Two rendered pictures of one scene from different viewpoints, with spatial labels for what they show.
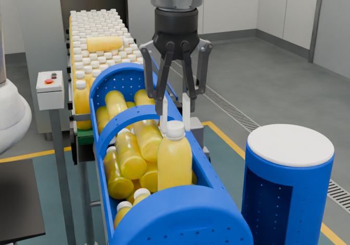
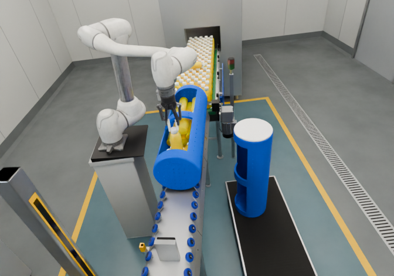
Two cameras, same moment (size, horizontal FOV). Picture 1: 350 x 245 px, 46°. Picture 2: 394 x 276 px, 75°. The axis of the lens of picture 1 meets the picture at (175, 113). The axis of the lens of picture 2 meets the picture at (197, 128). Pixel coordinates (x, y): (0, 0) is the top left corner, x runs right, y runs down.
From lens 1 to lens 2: 80 cm
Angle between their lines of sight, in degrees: 22
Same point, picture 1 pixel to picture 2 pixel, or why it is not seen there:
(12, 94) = (135, 104)
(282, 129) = (254, 121)
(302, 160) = (252, 138)
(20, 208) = (138, 145)
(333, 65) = (366, 61)
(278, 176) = (241, 143)
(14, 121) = (137, 113)
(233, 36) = (305, 36)
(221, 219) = (185, 162)
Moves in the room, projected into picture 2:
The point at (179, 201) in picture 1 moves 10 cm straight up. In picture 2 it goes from (171, 154) to (168, 140)
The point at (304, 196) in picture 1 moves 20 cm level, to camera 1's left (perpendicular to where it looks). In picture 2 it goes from (252, 153) to (225, 150)
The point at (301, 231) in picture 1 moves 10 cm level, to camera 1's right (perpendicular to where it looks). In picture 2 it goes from (254, 167) to (267, 169)
